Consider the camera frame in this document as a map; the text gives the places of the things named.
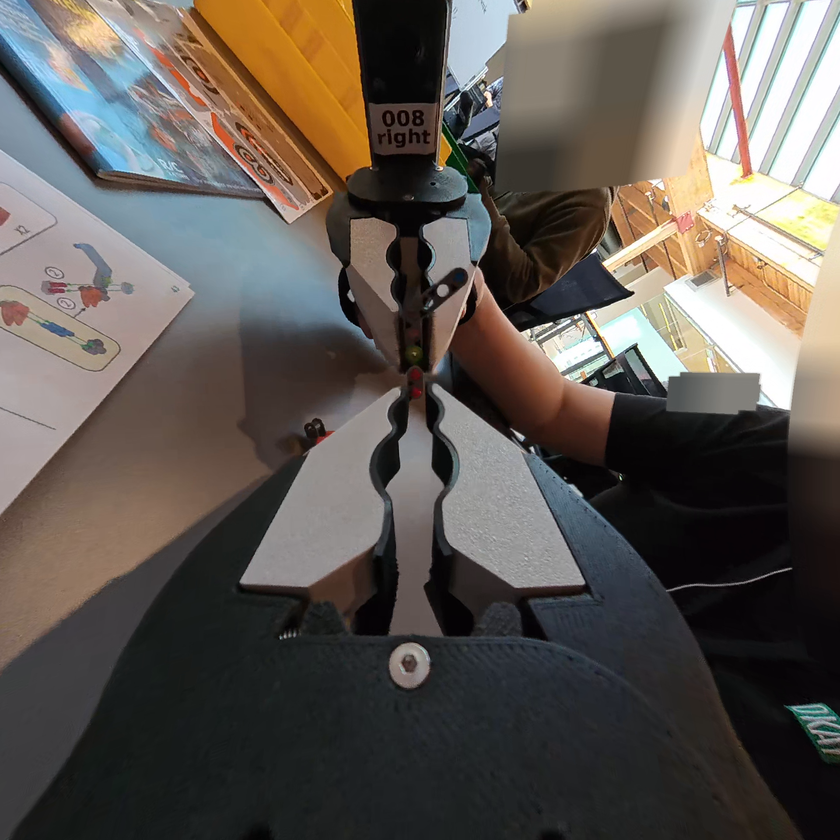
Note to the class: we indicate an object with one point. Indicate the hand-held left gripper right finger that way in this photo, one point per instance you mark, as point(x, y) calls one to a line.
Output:
point(505, 525)

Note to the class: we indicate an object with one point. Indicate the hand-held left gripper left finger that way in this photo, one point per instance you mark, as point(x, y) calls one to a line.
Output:
point(321, 525)

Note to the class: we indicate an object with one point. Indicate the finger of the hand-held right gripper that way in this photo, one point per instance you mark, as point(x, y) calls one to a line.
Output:
point(453, 243)
point(367, 262)

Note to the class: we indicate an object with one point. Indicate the orange claw piece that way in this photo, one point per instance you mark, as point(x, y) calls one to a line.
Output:
point(321, 436)

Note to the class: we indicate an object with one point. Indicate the grey bent beam with pins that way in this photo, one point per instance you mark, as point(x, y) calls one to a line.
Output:
point(415, 377)

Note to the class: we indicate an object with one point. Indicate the person's right forearm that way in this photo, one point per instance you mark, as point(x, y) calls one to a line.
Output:
point(538, 400)

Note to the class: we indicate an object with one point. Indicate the grey desk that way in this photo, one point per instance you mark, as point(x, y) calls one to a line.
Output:
point(164, 426)

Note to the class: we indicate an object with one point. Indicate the person's right hand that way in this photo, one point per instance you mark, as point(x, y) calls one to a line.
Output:
point(480, 289)

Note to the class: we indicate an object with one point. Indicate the yellow storage bin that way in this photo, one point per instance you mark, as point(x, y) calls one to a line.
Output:
point(295, 65)

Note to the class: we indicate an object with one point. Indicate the dark mesh office chair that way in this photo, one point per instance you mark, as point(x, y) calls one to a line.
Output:
point(577, 289)

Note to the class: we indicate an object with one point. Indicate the robot sticker sheet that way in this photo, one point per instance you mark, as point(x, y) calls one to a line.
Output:
point(249, 131)

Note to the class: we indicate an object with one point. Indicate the person's black shirt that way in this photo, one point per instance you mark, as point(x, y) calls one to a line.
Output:
point(689, 492)

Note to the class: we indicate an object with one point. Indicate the black framed screen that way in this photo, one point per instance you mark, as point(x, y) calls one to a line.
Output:
point(623, 371)

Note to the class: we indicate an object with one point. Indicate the blue closed manual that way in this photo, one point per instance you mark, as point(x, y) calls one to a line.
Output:
point(98, 85)

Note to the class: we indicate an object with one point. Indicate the open instruction booklet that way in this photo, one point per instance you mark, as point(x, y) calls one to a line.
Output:
point(65, 328)

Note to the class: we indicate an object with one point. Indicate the red pipe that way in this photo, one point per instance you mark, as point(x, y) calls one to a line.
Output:
point(736, 98)

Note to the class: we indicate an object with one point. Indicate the metal pipe bracket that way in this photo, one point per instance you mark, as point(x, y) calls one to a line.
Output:
point(724, 262)

